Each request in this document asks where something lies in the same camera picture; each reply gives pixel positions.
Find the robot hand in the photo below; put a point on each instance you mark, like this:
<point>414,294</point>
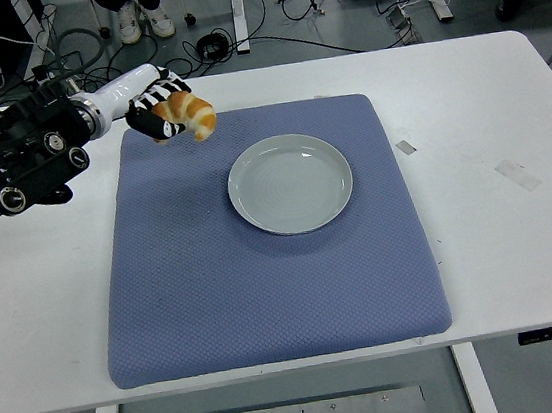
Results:
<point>121,92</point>

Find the croissant bread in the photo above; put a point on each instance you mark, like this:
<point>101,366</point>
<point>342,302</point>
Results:
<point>191,111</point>

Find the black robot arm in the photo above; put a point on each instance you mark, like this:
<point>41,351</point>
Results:
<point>23,157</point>

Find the grey round plate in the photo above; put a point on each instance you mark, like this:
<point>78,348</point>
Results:
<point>291,184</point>

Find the person's white shoe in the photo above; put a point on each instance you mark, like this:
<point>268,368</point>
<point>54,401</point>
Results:
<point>161,21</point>
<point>129,25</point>

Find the blue quilted mat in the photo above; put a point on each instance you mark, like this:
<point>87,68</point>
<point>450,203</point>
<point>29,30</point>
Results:
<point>266,293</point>

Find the small grey tape piece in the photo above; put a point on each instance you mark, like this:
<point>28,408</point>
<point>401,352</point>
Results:
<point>406,147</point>

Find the person's black shoe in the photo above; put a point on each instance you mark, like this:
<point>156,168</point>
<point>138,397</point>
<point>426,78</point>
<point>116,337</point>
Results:
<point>510,1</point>

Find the clear tape strip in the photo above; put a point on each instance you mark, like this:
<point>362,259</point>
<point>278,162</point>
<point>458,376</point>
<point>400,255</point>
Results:
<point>518,175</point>

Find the white desk frame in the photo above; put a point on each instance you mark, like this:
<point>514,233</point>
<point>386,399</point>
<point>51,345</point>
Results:
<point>34,24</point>

